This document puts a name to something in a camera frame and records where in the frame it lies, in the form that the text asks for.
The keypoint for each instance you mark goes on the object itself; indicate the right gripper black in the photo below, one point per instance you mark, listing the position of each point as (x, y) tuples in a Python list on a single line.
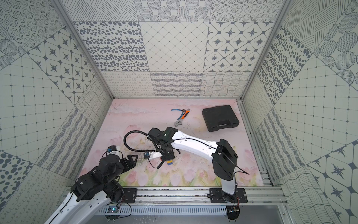
[(169, 157)]

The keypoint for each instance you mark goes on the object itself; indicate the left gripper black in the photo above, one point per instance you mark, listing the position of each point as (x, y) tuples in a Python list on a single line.
[(127, 161)]

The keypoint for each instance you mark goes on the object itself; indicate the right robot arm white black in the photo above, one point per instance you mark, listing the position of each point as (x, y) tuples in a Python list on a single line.
[(221, 154)]

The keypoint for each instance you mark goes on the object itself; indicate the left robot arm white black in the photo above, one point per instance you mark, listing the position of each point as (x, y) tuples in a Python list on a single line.
[(96, 189)]

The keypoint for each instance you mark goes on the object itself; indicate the pink floral table mat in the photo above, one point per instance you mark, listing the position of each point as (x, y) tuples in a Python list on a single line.
[(128, 119)]

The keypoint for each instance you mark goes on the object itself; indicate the orange adjustable wrench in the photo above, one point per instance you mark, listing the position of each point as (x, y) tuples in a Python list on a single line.
[(181, 118)]

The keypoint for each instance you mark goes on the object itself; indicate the left controller board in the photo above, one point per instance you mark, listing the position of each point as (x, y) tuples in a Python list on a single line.
[(112, 213)]

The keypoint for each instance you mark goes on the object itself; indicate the controller board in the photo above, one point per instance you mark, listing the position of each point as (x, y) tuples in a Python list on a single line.
[(112, 213), (233, 212)]

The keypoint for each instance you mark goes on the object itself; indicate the black plastic tool case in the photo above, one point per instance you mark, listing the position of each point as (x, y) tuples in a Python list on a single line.
[(220, 117)]

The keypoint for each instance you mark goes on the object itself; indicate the right controller board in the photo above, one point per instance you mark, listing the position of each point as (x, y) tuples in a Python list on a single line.
[(233, 212)]

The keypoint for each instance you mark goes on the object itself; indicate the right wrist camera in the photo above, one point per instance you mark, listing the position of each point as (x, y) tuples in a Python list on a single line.
[(152, 155)]

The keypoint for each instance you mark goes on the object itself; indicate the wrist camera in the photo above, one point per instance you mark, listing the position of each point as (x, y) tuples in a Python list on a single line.
[(112, 150), (152, 155)]

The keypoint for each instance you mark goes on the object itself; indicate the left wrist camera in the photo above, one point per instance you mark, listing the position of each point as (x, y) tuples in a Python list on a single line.
[(112, 150)]

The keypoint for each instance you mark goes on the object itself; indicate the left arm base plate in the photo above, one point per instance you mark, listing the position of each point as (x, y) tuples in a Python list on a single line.
[(126, 195)]

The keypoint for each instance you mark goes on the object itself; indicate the blue handled pliers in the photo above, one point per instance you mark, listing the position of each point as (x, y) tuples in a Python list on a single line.
[(182, 110)]

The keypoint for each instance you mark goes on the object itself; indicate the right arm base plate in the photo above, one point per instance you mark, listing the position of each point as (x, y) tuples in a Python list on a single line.
[(217, 195)]

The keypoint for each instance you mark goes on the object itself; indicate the aluminium rail frame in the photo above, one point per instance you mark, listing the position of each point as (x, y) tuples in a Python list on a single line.
[(152, 196)]

